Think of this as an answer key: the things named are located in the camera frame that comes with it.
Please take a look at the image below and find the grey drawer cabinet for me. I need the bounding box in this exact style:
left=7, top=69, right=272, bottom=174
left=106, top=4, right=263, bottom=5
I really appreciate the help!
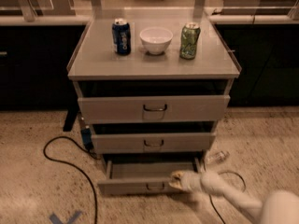
left=66, top=7, right=243, bottom=173

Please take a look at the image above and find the dark lab counter right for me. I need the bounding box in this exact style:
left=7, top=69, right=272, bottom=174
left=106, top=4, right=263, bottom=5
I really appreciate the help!
left=210, top=15, right=299, bottom=106

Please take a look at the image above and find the white bowl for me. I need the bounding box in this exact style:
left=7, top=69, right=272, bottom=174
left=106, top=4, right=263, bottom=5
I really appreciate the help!
left=139, top=27, right=173, bottom=55

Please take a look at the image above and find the black cable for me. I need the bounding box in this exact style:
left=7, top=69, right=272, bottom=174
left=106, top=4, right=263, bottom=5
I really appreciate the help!
left=204, top=169, right=247, bottom=224
left=42, top=135, right=101, bottom=224

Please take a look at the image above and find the black cable on left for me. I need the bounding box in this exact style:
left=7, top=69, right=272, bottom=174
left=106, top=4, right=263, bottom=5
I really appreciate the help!
left=42, top=135, right=101, bottom=224

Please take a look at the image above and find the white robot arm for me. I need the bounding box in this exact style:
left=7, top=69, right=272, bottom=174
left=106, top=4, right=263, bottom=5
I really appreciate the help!
left=169, top=171, right=299, bottom=224

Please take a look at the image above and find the dark lab counter left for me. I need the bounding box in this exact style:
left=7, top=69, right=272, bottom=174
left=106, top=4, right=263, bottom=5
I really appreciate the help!
left=0, top=19, right=86, bottom=110

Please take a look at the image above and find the black cable on right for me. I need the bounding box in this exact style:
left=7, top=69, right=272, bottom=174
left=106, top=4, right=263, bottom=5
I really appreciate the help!
left=204, top=169, right=247, bottom=224

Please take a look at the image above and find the grey drawer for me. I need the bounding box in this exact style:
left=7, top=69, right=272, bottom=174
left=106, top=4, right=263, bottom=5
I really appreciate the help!
left=92, top=133, right=216, bottom=154
left=78, top=95, right=230, bottom=124
left=98, top=158, right=200, bottom=195

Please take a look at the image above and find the clear plastic connector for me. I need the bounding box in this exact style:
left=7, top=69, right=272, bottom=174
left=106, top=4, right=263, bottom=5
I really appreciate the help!
left=206, top=151, right=230, bottom=165

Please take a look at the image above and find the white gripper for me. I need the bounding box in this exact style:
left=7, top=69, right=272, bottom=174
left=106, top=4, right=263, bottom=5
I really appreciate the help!
left=169, top=171, right=203, bottom=192

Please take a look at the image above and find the blue tape cross mark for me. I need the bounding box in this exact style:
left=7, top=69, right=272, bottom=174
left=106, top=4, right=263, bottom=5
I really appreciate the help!
left=49, top=210, right=83, bottom=224

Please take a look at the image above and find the grey middle drawer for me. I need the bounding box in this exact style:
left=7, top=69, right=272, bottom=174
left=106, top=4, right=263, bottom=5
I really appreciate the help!
left=92, top=133, right=216, bottom=154

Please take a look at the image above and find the blue power adapter box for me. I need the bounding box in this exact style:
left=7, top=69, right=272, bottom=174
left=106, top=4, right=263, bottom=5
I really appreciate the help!
left=80, top=128, right=93, bottom=150

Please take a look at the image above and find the grey bottom drawer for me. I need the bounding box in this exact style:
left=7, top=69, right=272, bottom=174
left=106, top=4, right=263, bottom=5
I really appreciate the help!
left=98, top=158, right=200, bottom=195

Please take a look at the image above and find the blue Pepsi can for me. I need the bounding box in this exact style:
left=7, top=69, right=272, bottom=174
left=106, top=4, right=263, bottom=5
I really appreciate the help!
left=112, top=18, right=131, bottom=55

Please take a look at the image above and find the green soda can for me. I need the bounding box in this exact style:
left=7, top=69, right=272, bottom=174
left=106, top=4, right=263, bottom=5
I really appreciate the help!
left=179, top=22, right=201, bottom=60

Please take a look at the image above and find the grey top drawer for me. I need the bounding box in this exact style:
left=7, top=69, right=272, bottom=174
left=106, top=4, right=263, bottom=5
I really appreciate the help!
left=78, top=95, right=230, bottom=124

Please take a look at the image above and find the dark lab counter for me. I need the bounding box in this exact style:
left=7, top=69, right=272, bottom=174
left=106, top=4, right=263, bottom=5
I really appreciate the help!
left=210, top=15, right=299, bottom=106
left=0, top=19, right=86, bottom=110

